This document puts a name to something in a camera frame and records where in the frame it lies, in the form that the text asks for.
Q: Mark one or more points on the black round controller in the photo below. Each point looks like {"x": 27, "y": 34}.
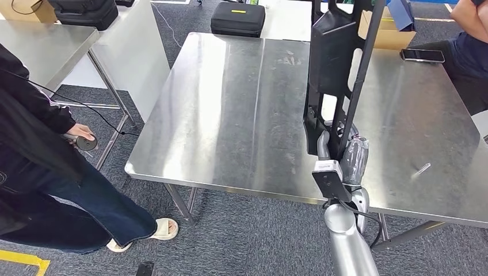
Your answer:
{"x": 87, "y": 144}

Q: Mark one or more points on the blue plastic crate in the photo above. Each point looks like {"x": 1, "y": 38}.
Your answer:
{"x": 438, "y": 1}

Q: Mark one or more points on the large black bag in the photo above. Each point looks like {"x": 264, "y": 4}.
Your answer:
{"x": 84, "y": 15}

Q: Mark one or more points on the small green white box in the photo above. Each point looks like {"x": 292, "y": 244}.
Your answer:
{"x": 251, "y": 2}

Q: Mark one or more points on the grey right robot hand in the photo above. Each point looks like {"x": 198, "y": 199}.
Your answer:
{"x": 354, "y": 163}

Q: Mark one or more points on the white panel table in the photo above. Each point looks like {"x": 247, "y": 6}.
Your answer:
{"x": 133, "y": 57}

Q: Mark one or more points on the black smartphone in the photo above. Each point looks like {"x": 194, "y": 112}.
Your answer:
{"x": 422, "y": 56}

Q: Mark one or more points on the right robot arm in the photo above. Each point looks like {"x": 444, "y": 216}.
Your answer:
{"x": 350, "y": 247}

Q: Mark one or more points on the person's hand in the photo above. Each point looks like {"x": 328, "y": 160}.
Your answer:
{"x": 80, "y": 131}

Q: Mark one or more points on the open cardboard box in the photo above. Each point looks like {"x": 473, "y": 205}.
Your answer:
{"x": 392, "y": 38}

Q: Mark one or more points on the stainless steel workbench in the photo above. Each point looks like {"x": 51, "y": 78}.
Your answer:
{"x": 228, "y": 114}

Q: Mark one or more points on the long black plastic part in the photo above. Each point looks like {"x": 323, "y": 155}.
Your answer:
{"x": 331, "y": 57}

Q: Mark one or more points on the small clear plastic piece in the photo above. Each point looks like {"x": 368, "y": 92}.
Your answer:
{"x": 421, "y": 170}

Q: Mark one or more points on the person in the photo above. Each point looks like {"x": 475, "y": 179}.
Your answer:
{"x": 30, "y": 152}
{"x": 469, "y": 53}

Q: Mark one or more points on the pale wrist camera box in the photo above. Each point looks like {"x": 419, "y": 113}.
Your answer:
{"x": 331, "y": 183}

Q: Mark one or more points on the black case with yellow label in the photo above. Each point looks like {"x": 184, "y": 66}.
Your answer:
{"x": 236, "y": 23}

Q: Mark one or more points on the small black case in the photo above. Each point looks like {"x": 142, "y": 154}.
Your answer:
{"x": 125, "y": 3}

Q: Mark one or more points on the blue folder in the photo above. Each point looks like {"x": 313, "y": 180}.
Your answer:
{"x": 402, "y": 15}

